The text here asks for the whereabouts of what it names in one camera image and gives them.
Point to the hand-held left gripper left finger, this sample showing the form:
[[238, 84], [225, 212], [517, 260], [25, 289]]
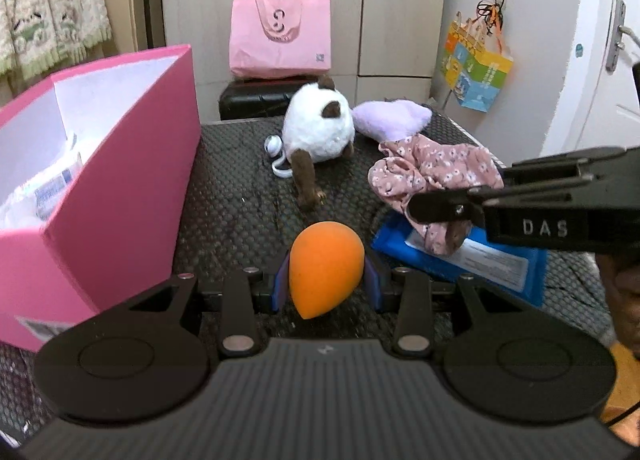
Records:
[[279, 285]]

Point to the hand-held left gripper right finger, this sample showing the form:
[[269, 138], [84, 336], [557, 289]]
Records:
[[374, 282]]

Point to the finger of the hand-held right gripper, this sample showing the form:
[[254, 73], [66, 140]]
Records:
[[450, 207], [575, 163]]

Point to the blue wet wipes packet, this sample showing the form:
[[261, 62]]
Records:
[[52, 185], [400, 245]]

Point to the pink floral scrunchie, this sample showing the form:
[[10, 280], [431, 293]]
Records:
[[425, 165]]

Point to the orange makeup sponge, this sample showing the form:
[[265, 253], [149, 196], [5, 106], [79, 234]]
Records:
[[325, 265]]

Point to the purple plush toy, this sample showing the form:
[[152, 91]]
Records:
[[390, 120]]

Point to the white and brown plush toy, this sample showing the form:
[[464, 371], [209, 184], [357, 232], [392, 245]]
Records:
[[315, 130]]

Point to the pink cardboard box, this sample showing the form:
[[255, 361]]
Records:
[[125, 190]]

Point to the person's right hand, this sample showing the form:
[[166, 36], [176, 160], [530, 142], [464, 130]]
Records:
[[625, 300]]

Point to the white door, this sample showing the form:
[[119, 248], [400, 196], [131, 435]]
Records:
[[600, 105]]

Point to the small teal door sticker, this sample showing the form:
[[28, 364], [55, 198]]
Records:
[[579, 50]]

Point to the colourful paper gift bag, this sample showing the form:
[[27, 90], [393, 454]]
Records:
[[475, 75]]

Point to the black stool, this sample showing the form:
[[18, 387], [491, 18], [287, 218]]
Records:
[[250, 100]]

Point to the grey three-door wardrobe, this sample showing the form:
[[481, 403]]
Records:
[[390, 15]]

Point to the pink tote bag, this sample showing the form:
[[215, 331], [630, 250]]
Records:
[[280, 50]]

